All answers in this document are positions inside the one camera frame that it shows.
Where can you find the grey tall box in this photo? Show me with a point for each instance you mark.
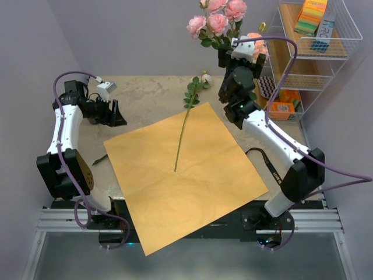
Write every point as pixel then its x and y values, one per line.
pixel 325 29

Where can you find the orange wrapping paper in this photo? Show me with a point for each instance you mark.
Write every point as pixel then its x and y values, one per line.
pixel 181 174

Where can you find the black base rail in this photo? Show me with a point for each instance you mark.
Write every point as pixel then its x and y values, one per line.
pixel 234 225

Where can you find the white rose leafy stem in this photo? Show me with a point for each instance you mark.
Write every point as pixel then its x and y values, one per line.
pixel 197 83

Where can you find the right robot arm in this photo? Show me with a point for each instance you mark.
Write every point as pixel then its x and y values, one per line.
pixel 303 173

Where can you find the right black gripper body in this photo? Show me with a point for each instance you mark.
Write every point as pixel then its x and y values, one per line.
pixel 231 64

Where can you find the striped wavy cloth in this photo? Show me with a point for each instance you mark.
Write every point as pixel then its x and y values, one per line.
pixel 266 86

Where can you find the black printed ribbon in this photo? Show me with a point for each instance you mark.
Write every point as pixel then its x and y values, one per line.
pixel 268 164

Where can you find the blue puzzle cube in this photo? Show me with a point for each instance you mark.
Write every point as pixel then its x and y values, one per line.
pixel 319 46

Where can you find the white wire shelf rack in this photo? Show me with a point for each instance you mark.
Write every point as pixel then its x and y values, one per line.
pixel 310 72

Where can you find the pale pink rose stem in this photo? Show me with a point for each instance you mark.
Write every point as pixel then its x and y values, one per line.
pixel 233 10

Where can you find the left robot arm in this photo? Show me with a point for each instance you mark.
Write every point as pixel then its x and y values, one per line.
pixel 64 171

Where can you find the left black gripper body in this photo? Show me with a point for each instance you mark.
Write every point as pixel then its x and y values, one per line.
pixel 99 110

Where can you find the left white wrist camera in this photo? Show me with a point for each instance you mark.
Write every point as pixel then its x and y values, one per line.
pixel 104 89

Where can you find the orange box in basket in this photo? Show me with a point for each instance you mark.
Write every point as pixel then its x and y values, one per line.
pixel 281 111

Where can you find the colourful sponge pack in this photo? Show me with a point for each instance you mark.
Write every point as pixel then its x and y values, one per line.
pixel 310 16

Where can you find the peach rose stem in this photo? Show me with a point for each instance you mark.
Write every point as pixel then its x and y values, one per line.
pixel 260 45

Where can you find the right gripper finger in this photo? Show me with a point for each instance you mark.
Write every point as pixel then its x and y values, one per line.
pixel 258 67
pixel 224 58

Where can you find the aluminium frame rail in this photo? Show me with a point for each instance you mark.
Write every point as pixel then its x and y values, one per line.
pixel 313 248

